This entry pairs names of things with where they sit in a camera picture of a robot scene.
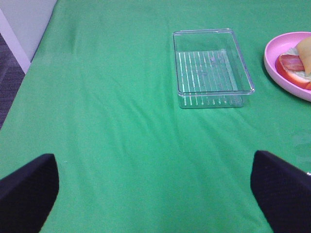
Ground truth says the clear left plastic container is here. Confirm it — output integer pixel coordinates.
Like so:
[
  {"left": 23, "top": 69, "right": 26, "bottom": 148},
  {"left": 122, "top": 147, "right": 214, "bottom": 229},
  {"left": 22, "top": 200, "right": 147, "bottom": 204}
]
[{"left": 173, "top": 29, "right": 255, "bottom": 109}]

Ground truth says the bacon strip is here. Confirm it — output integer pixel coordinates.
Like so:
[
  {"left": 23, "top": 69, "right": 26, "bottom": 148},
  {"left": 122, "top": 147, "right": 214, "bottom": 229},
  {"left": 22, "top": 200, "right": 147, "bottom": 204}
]
[{"left": 278, "top": 54, "right": 305, "bottom": 71}]

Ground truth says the yellow cheese slice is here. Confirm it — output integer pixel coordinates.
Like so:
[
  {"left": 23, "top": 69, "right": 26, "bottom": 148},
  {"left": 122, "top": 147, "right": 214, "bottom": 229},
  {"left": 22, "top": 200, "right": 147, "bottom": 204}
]
[{"left": 296, "top": 37, "right": 311, "bottom": 75}]

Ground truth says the pink plate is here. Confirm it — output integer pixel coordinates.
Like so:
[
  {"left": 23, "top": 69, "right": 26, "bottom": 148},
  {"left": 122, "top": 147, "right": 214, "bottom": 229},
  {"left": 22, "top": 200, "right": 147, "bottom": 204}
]
[{"left": 264, "top": 32, "right": 311, "bottom": 102}]

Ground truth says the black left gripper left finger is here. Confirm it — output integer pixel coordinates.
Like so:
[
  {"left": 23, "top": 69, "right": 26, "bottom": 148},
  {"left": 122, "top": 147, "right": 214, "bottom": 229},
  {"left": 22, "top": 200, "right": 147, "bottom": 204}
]
[{"left": 0, "top": 154, "right": 59, "bottom": 233}]

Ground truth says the green lettuce leaf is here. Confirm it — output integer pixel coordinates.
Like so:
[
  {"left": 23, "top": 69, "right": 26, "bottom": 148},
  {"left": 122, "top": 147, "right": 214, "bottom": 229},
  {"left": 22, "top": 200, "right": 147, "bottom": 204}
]
[{"left": 285, "top": 48, "right": 311, "bottom": 80}]

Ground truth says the bread slice with crust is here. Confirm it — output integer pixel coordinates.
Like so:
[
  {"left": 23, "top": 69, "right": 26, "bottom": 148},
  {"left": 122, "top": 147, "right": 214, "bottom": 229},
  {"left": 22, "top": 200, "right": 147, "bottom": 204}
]
[{"left": 275, "top": 52, "right": 311, "bottom": 90}]

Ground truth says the green tablecloth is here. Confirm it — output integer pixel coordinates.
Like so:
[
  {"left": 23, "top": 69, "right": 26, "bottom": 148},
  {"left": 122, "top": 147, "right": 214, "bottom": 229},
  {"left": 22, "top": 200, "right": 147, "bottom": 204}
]
[{"left": 0, "top": 0, "right": 311, "bottom": 233}]

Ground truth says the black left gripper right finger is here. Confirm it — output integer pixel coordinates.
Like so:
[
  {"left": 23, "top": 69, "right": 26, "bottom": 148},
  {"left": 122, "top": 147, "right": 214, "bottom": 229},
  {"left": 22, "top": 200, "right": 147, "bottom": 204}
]
[{"left": 250, "top": 150, "right": 311, "bottom": 233}]

